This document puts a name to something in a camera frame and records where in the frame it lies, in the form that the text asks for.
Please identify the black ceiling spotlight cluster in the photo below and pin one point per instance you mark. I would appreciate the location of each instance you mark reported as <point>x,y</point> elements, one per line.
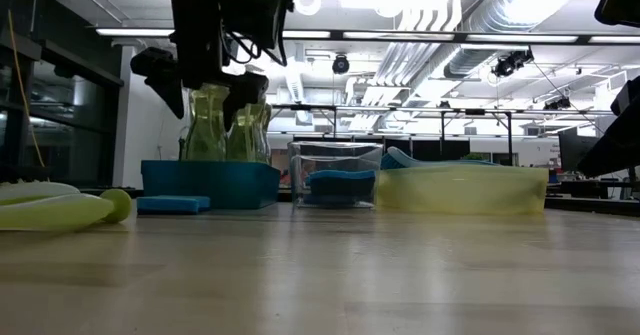
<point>512,61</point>

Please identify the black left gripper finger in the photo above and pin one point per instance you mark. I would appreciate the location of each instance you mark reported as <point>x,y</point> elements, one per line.
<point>160,70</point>
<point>245,92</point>

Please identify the dark background desk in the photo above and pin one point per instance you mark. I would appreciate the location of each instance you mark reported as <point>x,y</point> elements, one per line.
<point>590,202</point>

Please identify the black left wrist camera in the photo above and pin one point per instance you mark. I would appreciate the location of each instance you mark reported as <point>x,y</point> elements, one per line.
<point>265,10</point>

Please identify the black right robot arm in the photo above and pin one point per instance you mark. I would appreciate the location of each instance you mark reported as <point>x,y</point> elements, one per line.
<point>615,140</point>

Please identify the green background plant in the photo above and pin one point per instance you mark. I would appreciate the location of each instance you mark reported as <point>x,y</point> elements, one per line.
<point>471,157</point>

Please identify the long ceiling light bar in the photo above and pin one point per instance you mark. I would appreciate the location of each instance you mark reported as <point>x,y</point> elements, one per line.
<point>400,35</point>

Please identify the black computer monitor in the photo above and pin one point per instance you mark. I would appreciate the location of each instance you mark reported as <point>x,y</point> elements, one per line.
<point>570,150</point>

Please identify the silver ventilation duct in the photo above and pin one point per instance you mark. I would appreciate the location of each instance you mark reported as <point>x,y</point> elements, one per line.
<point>500,20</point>

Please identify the translucent yellow plastic bin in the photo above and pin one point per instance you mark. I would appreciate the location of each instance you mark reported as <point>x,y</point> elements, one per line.
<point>460,190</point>

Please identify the blue and white dish brush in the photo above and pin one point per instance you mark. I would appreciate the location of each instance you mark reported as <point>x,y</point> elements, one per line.
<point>397,159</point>

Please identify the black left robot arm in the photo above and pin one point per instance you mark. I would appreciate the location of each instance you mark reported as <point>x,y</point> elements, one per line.
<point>197,5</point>

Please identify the black frame workstation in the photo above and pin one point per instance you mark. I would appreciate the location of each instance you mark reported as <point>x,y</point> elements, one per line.
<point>300,107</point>
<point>475,111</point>

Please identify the teal plastic bin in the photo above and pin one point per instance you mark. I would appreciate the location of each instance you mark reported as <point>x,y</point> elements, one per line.
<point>225,185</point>

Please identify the clear plastic bin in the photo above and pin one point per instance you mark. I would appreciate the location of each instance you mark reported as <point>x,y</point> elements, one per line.
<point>335,150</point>

